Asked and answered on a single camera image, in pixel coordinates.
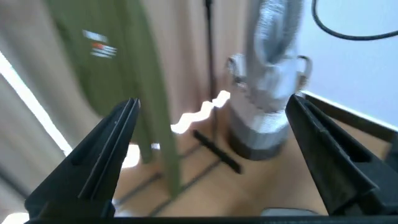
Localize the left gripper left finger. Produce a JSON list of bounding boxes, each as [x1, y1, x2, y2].
[[24, 98, 141, 218]]

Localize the black cable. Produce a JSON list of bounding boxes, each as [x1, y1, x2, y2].
[[312, 0, 398, 41]]

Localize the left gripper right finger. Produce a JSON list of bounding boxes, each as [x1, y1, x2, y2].
[[285, 94, 398, 216]]

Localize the green shirt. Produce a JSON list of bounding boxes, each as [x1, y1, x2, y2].
[[46, 0, 183, 197]]

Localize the beige curtain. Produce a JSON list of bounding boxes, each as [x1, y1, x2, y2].
[[0, 0, 259, 218]]

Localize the pale grey shorts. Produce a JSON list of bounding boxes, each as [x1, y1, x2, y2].
[[245, 0, 305, 113]]

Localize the black clothes rack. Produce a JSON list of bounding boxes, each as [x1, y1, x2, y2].
[[113, 0, 243, 217]]

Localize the white laundry basket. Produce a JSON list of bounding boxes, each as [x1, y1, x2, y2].
[[225, 52, 313, 162]]

